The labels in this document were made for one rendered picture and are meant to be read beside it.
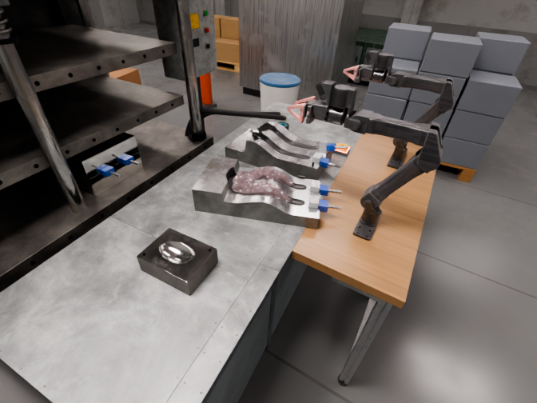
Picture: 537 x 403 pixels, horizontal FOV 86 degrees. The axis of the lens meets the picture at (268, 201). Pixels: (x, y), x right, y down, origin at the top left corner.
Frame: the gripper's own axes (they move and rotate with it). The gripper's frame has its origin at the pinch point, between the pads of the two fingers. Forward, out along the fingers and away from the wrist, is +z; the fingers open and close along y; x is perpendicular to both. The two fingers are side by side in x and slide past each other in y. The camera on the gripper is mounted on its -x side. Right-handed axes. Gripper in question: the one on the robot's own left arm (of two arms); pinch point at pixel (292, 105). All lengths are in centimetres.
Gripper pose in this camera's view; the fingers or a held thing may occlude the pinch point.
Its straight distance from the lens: 113.5
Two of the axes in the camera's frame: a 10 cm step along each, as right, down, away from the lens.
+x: -0.2, 7.9, 6.2
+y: -5.0, 5.3, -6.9
